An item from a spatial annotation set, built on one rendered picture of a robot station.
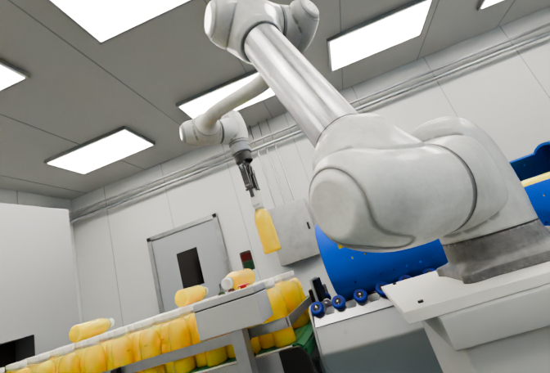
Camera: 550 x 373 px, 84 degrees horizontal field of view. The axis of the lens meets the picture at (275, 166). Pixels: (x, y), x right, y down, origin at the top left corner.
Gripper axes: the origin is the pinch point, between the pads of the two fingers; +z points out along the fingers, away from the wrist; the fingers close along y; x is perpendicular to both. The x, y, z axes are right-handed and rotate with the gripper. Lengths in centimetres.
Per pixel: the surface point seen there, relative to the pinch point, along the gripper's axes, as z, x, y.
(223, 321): 38, 10, -32
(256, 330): 44.6, 6.6, -18.3
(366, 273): 39, -31, -10
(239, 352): 47, 9, -28
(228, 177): -132, 135, 322
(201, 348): 45, 27, -18
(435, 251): 39, -53, -10
